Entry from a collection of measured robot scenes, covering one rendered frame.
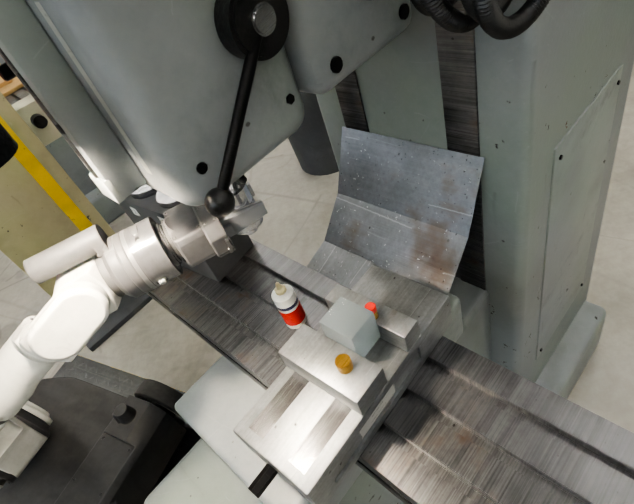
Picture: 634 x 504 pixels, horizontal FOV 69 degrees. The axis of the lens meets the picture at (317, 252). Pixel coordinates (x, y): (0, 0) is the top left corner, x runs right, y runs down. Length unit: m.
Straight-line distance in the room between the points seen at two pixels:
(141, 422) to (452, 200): 0.94
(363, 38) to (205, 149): 0.23
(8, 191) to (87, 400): 1.11
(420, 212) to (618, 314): 1.21
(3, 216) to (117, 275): 1.77
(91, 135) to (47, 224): 1.93
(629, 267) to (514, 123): 1.44
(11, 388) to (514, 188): 0.80
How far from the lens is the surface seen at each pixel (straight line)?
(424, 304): 0.73
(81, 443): 1.48
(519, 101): 0.75
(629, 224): 2.31
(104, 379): 1.81
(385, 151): 0.94
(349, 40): 0.57
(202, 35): 0.46
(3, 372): 0.72
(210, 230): 0.59
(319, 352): 0.67
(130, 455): 1.33
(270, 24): 0.47
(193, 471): 1.05
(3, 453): 1.37
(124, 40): 0.43
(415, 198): 0.91
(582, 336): 1.67
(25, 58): 0.49
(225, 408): 0.92
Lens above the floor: 1.58
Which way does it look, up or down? 43 degrees down
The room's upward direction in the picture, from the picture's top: 22 degrees counter-clockwise
